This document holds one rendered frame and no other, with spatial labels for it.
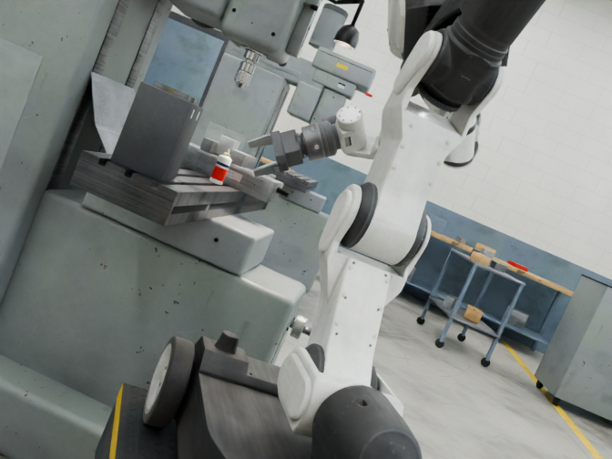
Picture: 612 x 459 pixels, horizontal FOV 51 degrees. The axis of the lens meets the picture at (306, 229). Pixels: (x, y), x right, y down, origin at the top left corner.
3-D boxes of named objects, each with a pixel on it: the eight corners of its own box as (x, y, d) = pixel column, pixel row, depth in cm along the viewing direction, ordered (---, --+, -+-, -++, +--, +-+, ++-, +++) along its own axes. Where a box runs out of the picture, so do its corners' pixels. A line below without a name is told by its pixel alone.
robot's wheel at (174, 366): (163, 446, 138) (198, 362, 136) (140, 440, 136) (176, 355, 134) (162, 403, 157) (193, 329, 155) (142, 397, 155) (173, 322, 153)
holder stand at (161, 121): (176, 177, 165) (206, 104, 163) (160, 182, 143) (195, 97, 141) (131, 158, 164) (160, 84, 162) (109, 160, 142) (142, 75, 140)
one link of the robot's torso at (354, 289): (378, 443, 124) (445, 213, 133) (284, 415, 119) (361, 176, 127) (346, 427, 139) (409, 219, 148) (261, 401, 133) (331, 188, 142)
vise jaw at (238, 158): (252, 168, 217) (257, 158, 217) (240, 167, 202) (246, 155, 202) (236, 162, 218) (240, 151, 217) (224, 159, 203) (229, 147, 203)
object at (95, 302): (239, 448, 217) (310, 286, 211) (215, 492, 185) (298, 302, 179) (28, 347, 223) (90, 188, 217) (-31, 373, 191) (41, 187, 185)
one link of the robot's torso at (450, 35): (514, 68, 123) (501, 40, 131) (454, 37, 119) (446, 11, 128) (472, 120, 130) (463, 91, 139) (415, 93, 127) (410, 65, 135)
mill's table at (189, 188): (265, 209, 262) (273, 191, 261) (164, 227, 139) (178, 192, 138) (214, 187, 264) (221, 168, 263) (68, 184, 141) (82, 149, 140)
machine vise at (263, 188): (276, 202, 216) (289, 172, 215) (266, 202, 202) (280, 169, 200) (183, 161, 220) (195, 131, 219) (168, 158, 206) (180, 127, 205)
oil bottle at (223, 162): (222, 185, 196) (237, 151, 195) (219, 185, 192) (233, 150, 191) (210, 180, 196) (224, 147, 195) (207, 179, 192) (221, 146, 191)
